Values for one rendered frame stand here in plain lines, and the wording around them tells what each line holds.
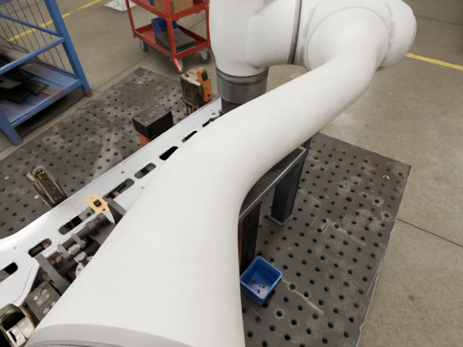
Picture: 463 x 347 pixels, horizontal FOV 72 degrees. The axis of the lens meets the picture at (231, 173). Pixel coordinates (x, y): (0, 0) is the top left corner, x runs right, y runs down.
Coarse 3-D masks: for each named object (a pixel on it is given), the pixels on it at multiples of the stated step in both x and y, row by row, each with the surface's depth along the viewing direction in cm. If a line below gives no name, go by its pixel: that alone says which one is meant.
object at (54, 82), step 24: (0, 0) 203; (48, 0) 228; (24, 24) 269; (0, 48) 237; (24, 48) 282; (48, 48) 242; (72, 48) 259; (0, 72) 219; (24, 72) 271; (48, 72) 290; (72, 72) 284; (0, 96) 256; (24, 96) 257; (48, 96) 260; (0, 120) 231; (24, 120) 247
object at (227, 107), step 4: (224, 100) 56; (224, 104) 57; (228, 104) 56; (232, 104) 55; (236, 104) 55; (240, 104) 55; (224, 108) 58; (228, 108) 57; (232, 108) 56; (220, 112) 61; (224, 112) 58
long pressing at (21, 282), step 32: (192, 128) 112; (128, 160) 102; (160, 160) 102; (96, 192) 93; (128, 192) 93; (32, 224) 86; (64, 224) 86; (0, 256) 80; (0, 288) 74; (32, 288) 75
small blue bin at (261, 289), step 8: (256, 264) 105; (264, 264) 103; (248, 272) 101; (256, 272) 108; (264, 272) 106; (272, 272) 102; (280, 272) 99; (240, 280) 97; (248, 280) 106; (256, 280) 106; (264, 280) 106; (272, 280) 105; (248, 288) 96; (256, 288) 104; (264, 288) 104; (272, 288) 99; (248, 296) 103; (256, 296) 96; (264, 296) 94
